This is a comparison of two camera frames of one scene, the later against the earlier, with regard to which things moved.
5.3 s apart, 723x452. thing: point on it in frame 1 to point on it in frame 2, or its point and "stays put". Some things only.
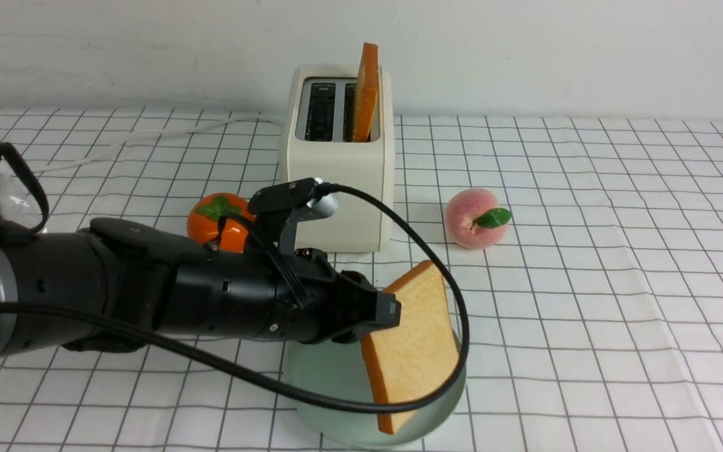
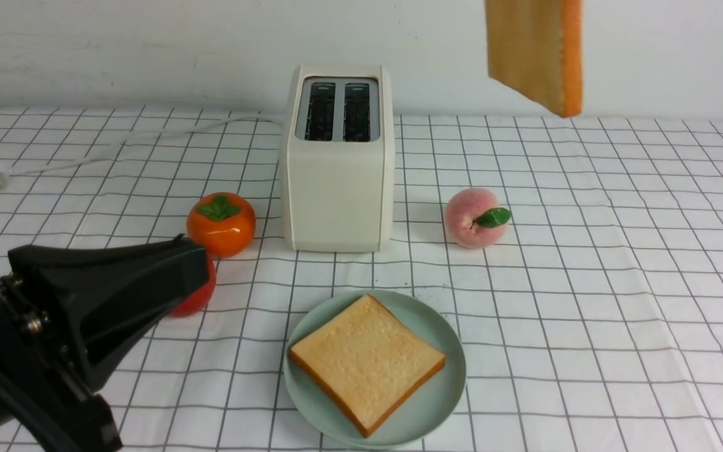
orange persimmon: [204, 215] stays put
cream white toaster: [317, 144] stays put
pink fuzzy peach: [475, 220] stays put
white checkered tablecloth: [607, 277] stays put
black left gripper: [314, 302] to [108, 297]
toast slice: [368, 93] to [535, 48]
